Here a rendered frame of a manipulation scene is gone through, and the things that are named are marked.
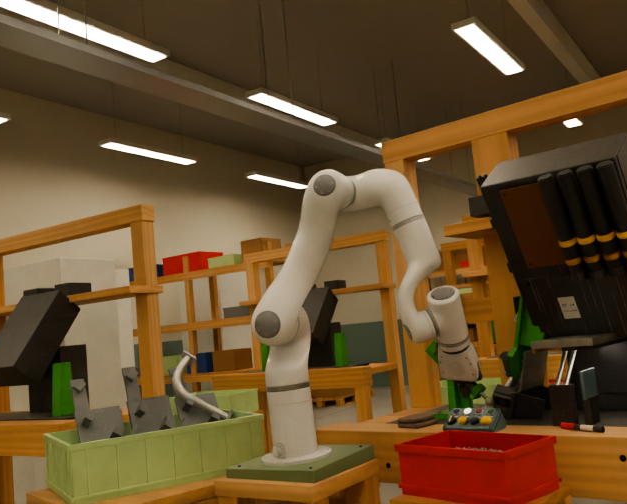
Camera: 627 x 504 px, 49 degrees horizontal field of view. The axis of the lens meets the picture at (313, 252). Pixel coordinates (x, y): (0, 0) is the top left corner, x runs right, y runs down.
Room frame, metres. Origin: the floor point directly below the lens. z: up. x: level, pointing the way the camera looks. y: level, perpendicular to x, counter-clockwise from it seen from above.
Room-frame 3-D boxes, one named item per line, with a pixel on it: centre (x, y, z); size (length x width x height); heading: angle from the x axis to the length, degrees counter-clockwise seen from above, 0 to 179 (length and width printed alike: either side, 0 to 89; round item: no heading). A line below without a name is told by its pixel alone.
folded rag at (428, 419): (2.14, -0.26, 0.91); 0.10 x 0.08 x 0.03; 132
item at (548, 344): (1.95, -0.73, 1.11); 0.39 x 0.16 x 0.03; 141
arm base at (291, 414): (1.92, 0.10, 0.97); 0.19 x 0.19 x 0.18
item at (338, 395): (11.57, -0.16, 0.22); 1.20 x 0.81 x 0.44; 151
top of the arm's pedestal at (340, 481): (1.92, 0.10, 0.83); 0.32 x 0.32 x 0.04; 55
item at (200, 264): (8.22, 1.40, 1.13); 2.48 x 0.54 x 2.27; 58
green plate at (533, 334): (2.08, -0.64, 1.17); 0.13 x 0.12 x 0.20; 51
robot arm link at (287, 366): (1.95, 0.10, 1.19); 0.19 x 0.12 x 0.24; 165
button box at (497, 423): (1.97, -0.40, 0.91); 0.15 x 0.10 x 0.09; 51
